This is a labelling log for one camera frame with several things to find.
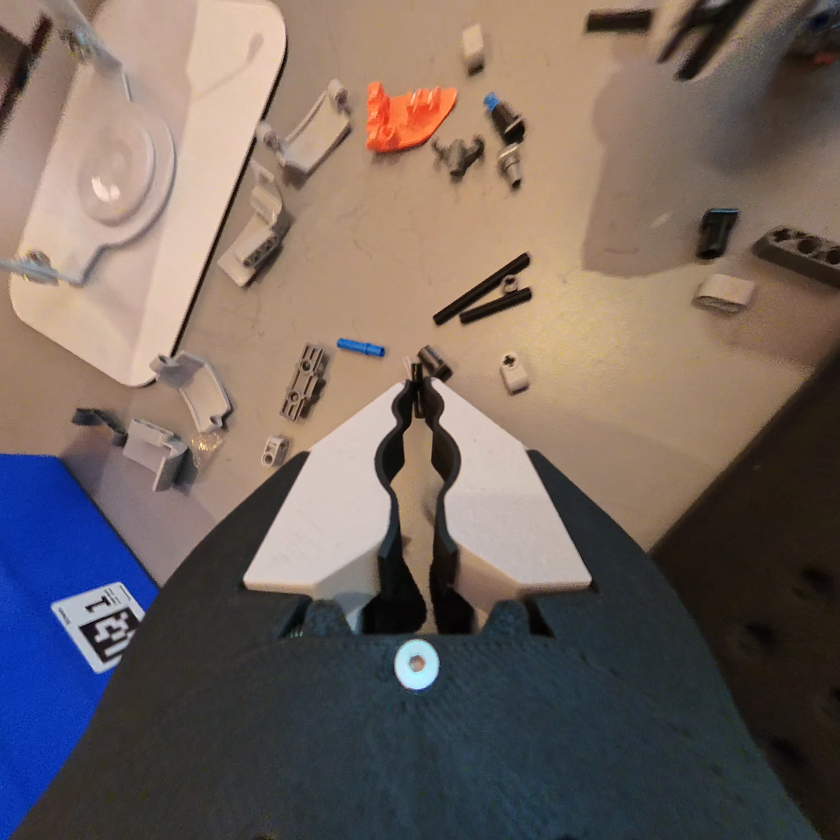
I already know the black dimpled foam mat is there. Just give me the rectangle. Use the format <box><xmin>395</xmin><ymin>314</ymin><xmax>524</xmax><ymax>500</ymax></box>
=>
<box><xmin>645</xmin><ymin>353</ymin><xmax>840</xmax><ymax>840</ymax></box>

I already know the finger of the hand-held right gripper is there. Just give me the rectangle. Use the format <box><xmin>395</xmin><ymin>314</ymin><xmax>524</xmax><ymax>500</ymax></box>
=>
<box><xmin>678</xmin><ymin>0</ymin><xmax>812</xmax><ymax>84</ymax></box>
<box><xmin>646</xmin><ymin>0</ymin><xmax>707</xmax><ymax>68</ymax></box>

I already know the black tube connector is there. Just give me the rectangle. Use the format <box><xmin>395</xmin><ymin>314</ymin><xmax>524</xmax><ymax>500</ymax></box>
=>
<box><xmin>695</xmin><ymin>208</ymin><xmax>740</xmax><ymax>261</ymax></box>

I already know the dark grey brick piece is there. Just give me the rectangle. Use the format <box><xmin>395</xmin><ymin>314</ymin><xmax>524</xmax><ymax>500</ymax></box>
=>
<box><xmin>278</xmin><ymin>343</ymin><xmax>328</xmax><ymax>421</ymax></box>

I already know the grey curved panel piece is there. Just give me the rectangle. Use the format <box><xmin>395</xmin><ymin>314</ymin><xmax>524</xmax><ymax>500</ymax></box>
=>
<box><xmin>255</xmin><ymin>79</ymin><xmax>353</xmax><ymax>176</ymax></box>
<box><xmin>149</xmin><ymin>350</ymin><xmax>233</xmax><ymax>434</ymax></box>

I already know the grey hook piece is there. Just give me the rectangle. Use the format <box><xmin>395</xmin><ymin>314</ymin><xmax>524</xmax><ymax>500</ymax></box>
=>
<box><xmin>431</xmin><ymin>134</ymin><xmax>487</xmax><ymax>179</ymax></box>

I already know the white book stand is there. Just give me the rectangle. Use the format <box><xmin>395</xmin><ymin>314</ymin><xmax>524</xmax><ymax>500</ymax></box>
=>
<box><xmin>0</xmin><ymin>0</ymin><xmax>288</xmax><ymax>389</ymax></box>

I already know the orange pin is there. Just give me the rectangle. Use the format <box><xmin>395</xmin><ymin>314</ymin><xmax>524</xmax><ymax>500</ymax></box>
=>
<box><xmin>365</xmin><ymin>81</ymin><xmax>459</xmax><ymax>156</ymax></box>

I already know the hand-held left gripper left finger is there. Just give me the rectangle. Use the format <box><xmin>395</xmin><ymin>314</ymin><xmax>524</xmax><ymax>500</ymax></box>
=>
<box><xmin>243</xmin><ymin>385</ymin><xmax>422</xmax><ymax>619</ymax></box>

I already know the black connector with blue pin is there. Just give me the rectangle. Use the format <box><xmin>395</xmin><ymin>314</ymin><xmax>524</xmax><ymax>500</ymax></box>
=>
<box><xmin>482</xmin><ymin>91</ymin><xmax>526</xmax><ymax>143</ymax></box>

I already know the blue plastic storage bin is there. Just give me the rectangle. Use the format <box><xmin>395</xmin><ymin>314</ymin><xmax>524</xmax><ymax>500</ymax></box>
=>
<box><xmin>0</xmin><ymin>453</ymin><xmax>163</xmax><ymax>840</ymax></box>

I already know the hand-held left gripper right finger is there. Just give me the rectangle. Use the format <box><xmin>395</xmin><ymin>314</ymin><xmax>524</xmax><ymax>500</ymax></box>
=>
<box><xmin>422</xmin><ymin>379</ymin><xmax>593</xmax><ymax>619</ymax></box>

